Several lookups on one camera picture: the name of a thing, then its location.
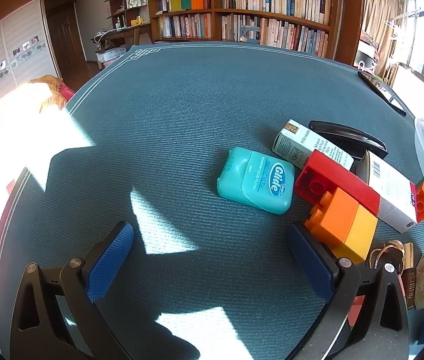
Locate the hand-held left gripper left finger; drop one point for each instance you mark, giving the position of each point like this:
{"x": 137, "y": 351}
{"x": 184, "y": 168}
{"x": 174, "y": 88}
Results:
{"x": 108, "y": 258}

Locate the black stapler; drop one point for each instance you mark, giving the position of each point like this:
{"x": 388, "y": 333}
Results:
{"x": 351, "y": 138}

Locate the white red medicine box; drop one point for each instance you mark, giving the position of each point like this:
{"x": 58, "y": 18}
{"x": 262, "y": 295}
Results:
{"x": 392, "y": 187}

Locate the black smartphone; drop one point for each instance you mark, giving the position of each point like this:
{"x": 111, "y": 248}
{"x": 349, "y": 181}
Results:
{"x": 381, "y": 90}

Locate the orange patterned blanket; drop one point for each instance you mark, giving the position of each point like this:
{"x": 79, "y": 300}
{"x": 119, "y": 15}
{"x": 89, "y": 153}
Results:
{"x": 50, "y": 90}

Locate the beige curtain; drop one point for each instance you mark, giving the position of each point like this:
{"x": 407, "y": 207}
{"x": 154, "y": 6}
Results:
{"x": 381, "y": 11}

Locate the white black chair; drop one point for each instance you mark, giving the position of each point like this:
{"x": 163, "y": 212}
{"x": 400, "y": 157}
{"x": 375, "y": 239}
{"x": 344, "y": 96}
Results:
{"x": 364, "y": 50}

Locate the teal dental floss container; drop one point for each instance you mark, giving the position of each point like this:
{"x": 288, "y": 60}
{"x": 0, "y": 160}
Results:
{"x": 257, "y": 180}

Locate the white storage box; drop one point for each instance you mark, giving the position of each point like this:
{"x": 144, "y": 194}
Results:
{"x": 110, "y": 54}

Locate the dark wooden door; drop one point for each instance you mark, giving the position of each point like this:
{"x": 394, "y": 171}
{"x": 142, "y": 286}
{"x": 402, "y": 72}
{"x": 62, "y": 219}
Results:
{"x": 65, "y": 37}

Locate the wooden bookshelf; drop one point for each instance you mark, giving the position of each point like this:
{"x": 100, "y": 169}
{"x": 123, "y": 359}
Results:
{"x": 212, "y": 11}

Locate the small wooden shelf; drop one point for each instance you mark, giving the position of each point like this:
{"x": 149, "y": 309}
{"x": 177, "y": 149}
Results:
{"x": 122, "y": 7}

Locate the clothes drying rack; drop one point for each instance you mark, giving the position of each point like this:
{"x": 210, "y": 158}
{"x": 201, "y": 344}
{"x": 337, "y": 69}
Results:
{"x": 396, "y": 33}

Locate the long red toy brick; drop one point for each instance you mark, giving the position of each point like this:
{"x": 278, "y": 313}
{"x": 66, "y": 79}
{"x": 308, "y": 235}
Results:
{"x": 332, "y": 180}

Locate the rows of books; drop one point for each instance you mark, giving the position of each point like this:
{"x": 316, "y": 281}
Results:
{"x": 272, "y": 3}

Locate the pink toy brick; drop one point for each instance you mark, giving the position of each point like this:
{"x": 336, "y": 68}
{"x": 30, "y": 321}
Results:
{"x": 356, "y": 307}

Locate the wooden side desk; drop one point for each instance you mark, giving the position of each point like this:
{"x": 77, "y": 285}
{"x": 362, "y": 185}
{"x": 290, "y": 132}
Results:
{"x": 122, "y": 33}

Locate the dark brown small box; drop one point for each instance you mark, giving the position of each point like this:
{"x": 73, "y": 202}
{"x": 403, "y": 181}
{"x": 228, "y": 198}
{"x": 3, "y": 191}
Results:
{"x": 409, "y": 285}

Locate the white wardrobe with photos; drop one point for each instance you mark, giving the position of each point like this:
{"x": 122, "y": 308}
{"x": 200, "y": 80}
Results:
{"x": 9, "y": 52}

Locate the white cosmetic box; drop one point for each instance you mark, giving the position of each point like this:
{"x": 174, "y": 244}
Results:
{"x": 298, "y": 146}

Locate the orange yellow toy brick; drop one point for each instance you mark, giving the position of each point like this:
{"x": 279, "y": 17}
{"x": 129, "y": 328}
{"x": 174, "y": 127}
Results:
{"x": 343, "y": 221}

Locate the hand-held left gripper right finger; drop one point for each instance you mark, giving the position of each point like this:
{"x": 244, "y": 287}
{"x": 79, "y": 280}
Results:
{"x": 309, "y": 258}

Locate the teal cloth desktop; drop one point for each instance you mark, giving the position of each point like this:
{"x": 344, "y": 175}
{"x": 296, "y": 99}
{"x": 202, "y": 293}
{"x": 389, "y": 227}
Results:
{"x": 159, "y": 120}

